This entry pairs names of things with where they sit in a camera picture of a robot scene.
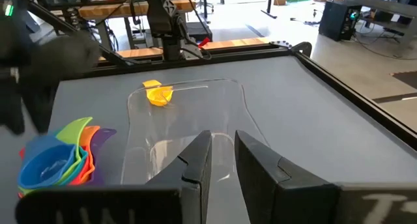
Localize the blue measuring cup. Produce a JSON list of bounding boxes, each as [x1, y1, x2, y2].
[[18, 135, 79, 189]]

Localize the black floor mat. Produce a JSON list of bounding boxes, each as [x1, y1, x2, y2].
[[390, 70, 417, 90]]

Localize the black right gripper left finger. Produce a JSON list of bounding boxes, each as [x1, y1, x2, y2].
[[14, 130, 213, 224]]

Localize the black computer tower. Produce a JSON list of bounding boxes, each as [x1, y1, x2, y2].
[[318, 0, 363, 42]]

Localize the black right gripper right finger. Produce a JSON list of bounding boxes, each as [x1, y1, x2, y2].
[[234, 130, 417, 224]]

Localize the clear plastic basket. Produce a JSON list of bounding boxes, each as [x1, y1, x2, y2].
[[120, 77, 271, 224]]

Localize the cyan measuring cup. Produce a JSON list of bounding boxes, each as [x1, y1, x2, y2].
[[60, 145, 89, 186]]

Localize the yellow measuring cup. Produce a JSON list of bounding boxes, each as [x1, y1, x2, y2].
[[142, 79, 175, 107]]

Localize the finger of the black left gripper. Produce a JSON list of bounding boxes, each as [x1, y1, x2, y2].
[[0, 86, 26, 135], [20, 33, 101, 134]]

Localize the gray office desk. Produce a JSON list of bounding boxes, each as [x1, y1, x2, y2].
[[343, 0, 417, 45]]

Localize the red measuring cup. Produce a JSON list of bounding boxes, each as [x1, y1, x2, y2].
[[18, 147, 95, 199]]

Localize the black diagonal frame strut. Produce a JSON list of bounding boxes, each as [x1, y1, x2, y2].
[[12, 0, 133, 68]]

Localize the orange measuring cup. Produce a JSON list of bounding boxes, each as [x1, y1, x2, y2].
[[70, 125, 101, 186]]

